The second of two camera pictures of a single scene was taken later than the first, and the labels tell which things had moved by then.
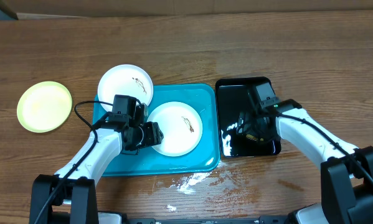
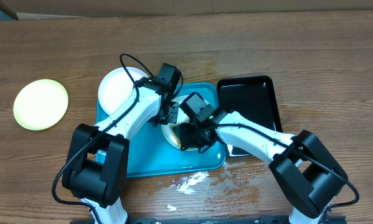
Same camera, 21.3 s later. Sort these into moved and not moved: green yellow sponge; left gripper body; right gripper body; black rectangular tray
Moved: right gripper body; left gripper body; green yellow sponge
Not moved: black rectangular tray
